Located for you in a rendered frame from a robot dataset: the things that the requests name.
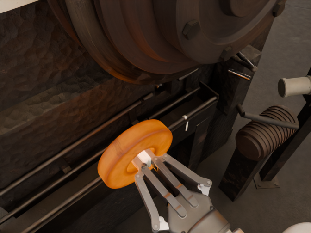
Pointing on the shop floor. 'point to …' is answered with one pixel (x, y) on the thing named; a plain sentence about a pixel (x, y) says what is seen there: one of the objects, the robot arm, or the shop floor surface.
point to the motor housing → (255, 149)
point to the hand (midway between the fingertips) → (136, 150)
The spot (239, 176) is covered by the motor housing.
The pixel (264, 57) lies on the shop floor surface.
